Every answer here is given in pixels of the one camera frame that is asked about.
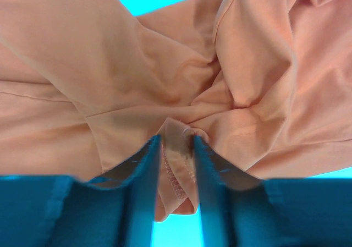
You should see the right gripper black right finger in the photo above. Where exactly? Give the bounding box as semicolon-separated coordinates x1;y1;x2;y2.
193;136;351;246

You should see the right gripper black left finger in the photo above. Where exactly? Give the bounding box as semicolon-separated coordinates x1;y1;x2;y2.
1;135;161;246

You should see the orange t shirt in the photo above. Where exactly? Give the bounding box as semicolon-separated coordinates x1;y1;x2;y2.
1;0;351;221

